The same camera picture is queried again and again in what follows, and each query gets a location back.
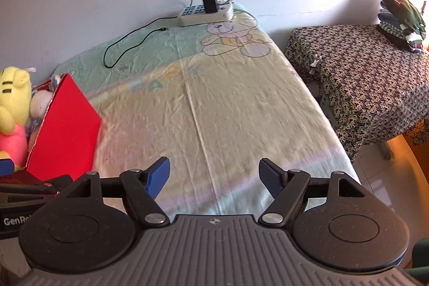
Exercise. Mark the white fluffy plush toy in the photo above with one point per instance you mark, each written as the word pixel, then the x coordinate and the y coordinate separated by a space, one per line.
pixel 41 98

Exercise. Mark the green cartoon bed sheet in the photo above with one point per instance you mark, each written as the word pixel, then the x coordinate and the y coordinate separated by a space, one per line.
pixel 214 99

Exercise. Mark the patterned tablecloth table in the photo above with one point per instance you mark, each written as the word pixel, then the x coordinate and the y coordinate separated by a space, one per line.
pixel 375 90

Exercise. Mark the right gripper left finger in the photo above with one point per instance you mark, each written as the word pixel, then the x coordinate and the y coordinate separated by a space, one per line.
pixel 141 188

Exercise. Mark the red cardboard box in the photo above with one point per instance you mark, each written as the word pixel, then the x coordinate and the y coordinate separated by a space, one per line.
pixel 66 141

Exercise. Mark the folded green clothes pile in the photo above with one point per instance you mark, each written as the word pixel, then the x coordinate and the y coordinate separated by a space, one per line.
pixel 401 19

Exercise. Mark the white power strip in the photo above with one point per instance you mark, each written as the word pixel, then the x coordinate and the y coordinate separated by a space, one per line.
pixel 196 15

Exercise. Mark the yellow tiger plush toy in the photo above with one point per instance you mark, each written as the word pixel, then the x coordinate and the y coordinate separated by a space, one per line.
pixel 15 112

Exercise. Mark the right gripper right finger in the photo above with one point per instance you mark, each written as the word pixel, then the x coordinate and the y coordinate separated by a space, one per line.
pixel 287 189

